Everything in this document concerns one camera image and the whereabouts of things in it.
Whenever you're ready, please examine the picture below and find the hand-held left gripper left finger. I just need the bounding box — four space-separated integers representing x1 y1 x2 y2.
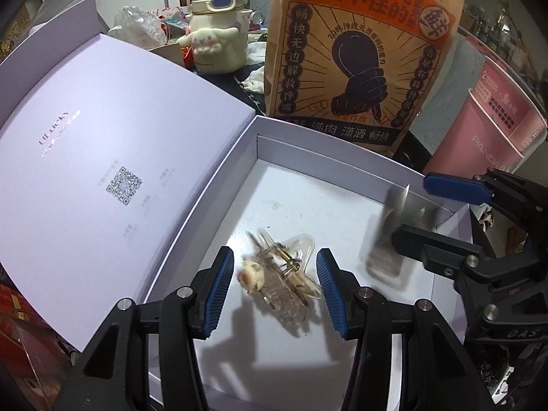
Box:
64 246 235 411

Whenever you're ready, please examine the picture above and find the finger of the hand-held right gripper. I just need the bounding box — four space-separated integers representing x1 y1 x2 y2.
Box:
391 224 532 304
423 170 542 240

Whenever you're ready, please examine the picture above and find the clear crumpled plastic bag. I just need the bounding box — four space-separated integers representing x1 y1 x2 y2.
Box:
107 5 172 48

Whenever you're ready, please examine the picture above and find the clear hair clip with charm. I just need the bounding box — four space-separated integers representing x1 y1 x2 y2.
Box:
240 228 322 330

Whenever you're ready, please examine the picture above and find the pink paper cup white label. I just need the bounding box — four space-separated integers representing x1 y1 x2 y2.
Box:
469 55 548 116

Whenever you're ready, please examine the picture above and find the grey translucent hair clip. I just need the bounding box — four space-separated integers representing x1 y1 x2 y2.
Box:
364 184 441 283

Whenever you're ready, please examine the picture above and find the leaf-patterned chair cover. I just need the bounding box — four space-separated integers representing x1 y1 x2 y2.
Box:
411 38 489 155

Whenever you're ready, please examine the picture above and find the cream cartoon water bottle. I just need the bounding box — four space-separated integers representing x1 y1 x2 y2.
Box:
177 0 253 73

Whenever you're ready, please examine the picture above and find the row of bottles and jars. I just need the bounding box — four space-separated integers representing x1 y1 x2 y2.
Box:
464 2 540 67

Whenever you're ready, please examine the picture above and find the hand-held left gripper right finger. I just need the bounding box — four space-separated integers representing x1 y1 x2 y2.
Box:
316 247 484 411

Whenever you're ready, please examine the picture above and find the red printed carton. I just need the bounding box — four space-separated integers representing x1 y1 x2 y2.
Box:
0 283 82 395

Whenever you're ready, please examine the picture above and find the white crumpled tissue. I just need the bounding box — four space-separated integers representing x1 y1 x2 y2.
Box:
240 66 270 92

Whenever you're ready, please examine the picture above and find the brown paper snack bag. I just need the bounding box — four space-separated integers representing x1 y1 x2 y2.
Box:
265 0 467 157

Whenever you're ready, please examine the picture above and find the lavender gift box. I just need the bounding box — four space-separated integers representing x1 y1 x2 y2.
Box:
0 0 474 403

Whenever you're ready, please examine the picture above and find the pink paper cup panda print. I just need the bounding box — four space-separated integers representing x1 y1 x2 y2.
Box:
424 88 548 180

